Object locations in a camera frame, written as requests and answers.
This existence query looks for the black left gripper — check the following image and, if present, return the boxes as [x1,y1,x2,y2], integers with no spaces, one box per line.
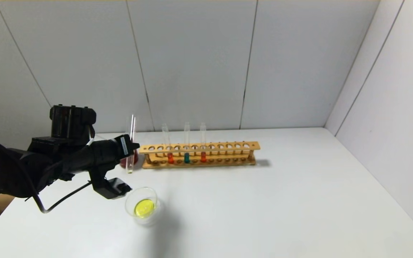
[90,134,140,167]

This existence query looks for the test tube with yellow pigment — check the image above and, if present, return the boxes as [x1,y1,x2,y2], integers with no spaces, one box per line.
[127,115,138,174]

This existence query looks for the test tube with orange-red pigment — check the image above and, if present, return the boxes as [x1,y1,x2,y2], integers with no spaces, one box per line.
[162,124,175,164]

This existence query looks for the test tube with green pigment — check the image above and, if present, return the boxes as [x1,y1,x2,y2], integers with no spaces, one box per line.
[184,122,191,164]

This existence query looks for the test tube with red pigment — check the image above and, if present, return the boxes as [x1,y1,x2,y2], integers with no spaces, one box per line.
[200,123,207,163]

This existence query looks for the wooden test tube rack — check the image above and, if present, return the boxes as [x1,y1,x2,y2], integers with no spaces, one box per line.
[139,141,261,169]

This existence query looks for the dark red cup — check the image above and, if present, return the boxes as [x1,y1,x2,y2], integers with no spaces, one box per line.
[120,152,139,169]

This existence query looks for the clear glass dish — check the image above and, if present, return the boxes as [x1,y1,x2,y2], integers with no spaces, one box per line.
[125,186,165,225]

